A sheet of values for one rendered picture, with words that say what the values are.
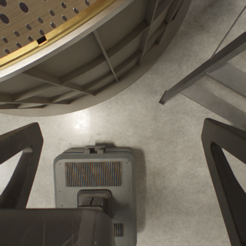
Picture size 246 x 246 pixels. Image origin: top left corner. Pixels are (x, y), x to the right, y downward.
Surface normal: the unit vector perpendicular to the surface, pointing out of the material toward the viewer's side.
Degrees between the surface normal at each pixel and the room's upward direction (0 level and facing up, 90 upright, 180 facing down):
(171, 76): 0
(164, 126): 0
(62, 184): 0
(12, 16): 43
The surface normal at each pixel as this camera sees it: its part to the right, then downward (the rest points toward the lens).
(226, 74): -0.03, 0.07
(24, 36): 0.29, 0.66
